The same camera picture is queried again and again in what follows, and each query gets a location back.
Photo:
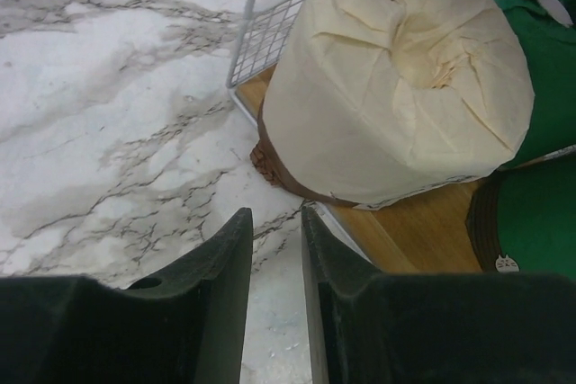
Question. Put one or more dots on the green roll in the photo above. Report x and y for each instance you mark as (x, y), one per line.
(523, 220)
(549, 48)

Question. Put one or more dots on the cream roll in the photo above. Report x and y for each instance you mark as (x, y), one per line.
(374, 101)

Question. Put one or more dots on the bottom wooden shelf board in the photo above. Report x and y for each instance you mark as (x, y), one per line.
(424, 233)

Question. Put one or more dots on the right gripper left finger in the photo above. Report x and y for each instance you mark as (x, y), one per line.
(184, 323)

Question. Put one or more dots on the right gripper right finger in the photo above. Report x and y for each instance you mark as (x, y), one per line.
(368, 326)

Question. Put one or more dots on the white wire shelf rack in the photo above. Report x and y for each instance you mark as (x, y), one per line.
(260, 43)

